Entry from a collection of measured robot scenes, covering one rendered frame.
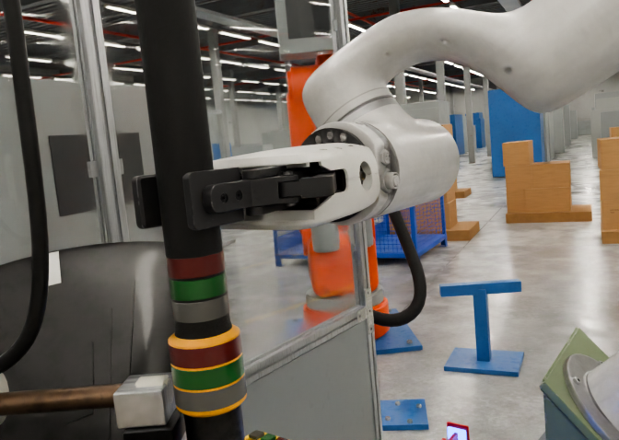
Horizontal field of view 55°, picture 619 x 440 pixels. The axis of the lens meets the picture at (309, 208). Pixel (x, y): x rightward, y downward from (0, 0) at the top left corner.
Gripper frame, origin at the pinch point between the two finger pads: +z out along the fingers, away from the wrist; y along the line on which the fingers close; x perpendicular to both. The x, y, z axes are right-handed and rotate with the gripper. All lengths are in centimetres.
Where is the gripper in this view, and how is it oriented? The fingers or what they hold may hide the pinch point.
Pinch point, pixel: (187, 198)
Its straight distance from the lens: 35.8
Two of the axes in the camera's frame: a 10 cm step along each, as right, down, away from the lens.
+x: -0.9, -9.9, -1.0
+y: -8.0, 0.1, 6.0
